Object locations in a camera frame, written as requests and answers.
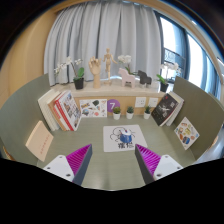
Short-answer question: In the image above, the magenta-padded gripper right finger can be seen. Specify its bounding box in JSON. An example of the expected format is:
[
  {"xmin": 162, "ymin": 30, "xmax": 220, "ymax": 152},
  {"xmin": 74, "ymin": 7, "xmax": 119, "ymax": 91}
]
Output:
[{"xmin": 134, "ymin": 143, "xmax": 184, "ymax": 185}]

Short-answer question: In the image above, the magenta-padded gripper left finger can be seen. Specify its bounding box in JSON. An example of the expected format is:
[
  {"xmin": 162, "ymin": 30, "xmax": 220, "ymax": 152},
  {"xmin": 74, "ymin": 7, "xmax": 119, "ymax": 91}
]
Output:
[{"xmin": 43, "ymin": 143, "xmax": 93, "ymax": 186}]

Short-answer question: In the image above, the blue and white computer mouse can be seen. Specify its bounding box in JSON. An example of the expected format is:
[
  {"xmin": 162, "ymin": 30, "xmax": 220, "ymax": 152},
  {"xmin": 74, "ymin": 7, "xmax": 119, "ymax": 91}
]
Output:
[{"xmin": 119, "ymin": 129, "xmax": 133, "ymax": 144}]

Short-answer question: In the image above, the beige book with red text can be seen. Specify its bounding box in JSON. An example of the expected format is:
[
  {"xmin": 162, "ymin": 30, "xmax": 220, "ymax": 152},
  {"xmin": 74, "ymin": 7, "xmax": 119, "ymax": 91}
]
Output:
[{"xmin": 25, "ymin": 120, "xmax": 55, "ymax": 164}]

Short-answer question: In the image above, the small succulent in white pot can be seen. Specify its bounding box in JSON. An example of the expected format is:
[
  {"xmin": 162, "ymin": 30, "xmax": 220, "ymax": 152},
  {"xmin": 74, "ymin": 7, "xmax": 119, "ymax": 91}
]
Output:
[
  {"xmin": 112, "ymin": 106, "xmax": 122, "ymax": 121},
  {"xmin": 125, "ymin": 105, "xmax": 135, "ymax": 120},
  {"xmin": 143, "ymin": 105, "xmax": 152, "ymax": 120}
]

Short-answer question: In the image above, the colourful food picture card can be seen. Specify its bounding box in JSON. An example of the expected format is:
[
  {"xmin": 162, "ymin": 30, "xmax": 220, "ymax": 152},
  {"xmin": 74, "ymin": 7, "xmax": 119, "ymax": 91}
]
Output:
[{"xmin": 173, "ymin": 116, "xmax": 201, "ymax": 151}]

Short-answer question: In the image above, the red-edged photo magazine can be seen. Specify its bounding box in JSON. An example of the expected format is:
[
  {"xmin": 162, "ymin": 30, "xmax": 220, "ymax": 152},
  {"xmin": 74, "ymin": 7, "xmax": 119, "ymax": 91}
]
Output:
[{"xmin": 53, "ymin": 90, "xmax": 83, "ymax": 132}]

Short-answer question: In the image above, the black cover book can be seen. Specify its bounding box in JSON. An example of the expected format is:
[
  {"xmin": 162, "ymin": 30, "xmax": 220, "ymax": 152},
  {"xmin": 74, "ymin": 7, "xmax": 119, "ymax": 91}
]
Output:
[{"xmin": 150, "ymin": 93, "xmax": 180, "ymax": 127}]

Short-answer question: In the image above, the white illustrated sticker card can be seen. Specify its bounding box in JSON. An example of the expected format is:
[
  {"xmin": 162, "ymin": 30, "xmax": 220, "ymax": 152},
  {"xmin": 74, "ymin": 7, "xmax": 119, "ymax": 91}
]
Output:
[{"xmin": 79, "ymin": 98, "xmax": 108, "ymax": 119}]

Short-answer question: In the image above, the brown book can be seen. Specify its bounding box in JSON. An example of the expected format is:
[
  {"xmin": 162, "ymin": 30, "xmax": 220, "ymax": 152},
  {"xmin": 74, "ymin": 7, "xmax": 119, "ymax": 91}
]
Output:
[{"xmin": 47, "ymin": 93, "xmax": 68, "ymax": 132}]

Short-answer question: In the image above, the purple round number sign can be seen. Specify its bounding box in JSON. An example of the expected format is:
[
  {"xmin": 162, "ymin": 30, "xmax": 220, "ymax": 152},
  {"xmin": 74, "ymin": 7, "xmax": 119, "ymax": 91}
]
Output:
[{"xmin": 106, "ymin": 98, "xmax": 121, "ymax": 112}]

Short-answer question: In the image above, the white orchid in black pot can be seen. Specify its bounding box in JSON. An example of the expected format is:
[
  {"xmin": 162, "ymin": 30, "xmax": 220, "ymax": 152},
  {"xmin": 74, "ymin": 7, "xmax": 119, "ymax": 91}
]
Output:
[
  {"xmin": 155, "ymin": 61, "xmax": 183, "ymax": 93},
  {"xmin": 53, "ymin": 55, "xmax": 86, "ymax": 91}
]

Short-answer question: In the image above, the grey-green desk partition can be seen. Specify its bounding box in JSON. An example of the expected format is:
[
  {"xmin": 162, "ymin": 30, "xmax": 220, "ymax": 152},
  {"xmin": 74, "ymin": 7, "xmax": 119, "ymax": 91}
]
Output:
[
  {"xmin": 171, "ymin": 75, "xmax": 224, "ymax": 161},
  {"xmin": 0, "ymin": 73, "xmax": 53, "ymax": 161}
]

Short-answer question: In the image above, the black wooden horse figure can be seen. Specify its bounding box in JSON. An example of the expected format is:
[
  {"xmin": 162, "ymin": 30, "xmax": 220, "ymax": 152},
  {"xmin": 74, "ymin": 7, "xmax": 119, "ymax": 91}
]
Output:
[{"xmin": 137, "ymin": 69, "xmax": 153, "ymax": 88}]

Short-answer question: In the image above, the wooden hand model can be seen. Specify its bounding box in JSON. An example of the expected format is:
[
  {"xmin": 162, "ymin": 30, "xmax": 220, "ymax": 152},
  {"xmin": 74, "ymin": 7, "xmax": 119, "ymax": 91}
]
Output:
[{"xmin": 88, "ymin": 56, "xmax": 102, "ymax": 90}]

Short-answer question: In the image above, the wooden mannequin figure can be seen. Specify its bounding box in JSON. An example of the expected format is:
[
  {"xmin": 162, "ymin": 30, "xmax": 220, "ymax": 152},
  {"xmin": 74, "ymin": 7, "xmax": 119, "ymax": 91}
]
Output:
[{"xmin": 101, "ymin": 47, "xmax": 118, "ymax": 84}]

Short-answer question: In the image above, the white orchid behind horse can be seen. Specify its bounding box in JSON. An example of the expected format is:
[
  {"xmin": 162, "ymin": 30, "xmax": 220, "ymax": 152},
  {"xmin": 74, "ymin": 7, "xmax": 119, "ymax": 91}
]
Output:
[{"xmin": 117, "ymin": 54, "xmax": 134, "ymax": 76}]

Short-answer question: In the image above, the dark-framed window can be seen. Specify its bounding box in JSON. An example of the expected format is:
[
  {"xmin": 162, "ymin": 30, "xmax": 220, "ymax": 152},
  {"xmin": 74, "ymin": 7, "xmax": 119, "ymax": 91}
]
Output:
[{"xmin": 154, "ymin": 11, "xmax": 224, "ymax": 101}]

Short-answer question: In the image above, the grey pleated curtain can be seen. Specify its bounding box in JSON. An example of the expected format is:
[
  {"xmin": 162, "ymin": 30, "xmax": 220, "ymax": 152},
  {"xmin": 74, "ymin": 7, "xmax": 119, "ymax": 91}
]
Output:
[{"xmin": 43, "ymin": 1, "xmax": 164, "ymax": 88}]

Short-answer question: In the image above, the white switch plate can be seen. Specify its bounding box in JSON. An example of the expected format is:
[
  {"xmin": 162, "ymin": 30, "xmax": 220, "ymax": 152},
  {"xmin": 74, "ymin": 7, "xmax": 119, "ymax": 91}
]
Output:
[{"xmin": 148, "ymin": 96, "xmax": 159, "ymax": 108}]

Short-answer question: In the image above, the white wall socket plate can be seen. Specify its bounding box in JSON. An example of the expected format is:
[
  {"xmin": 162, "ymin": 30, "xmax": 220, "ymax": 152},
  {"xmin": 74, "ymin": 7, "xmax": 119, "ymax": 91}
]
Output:
[{"xmin": 134, "ymin": 96, "xmax": 147, "ymax": 108}]

